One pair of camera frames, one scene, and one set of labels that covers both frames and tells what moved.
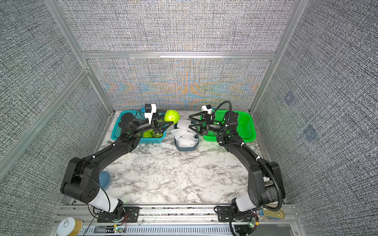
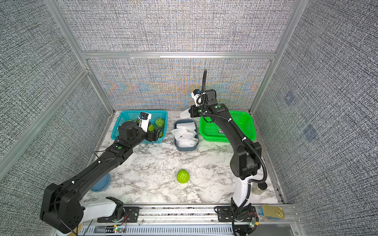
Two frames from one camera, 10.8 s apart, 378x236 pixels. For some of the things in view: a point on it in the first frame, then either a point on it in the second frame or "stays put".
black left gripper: [156, 127] -> [154, 137]
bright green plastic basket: [245, 128] stays put
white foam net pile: [184, 136] stays put
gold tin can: [278, 214] stays put
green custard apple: [172, 115] -> [183, 176]
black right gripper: [208, 124] -> [193, 110]
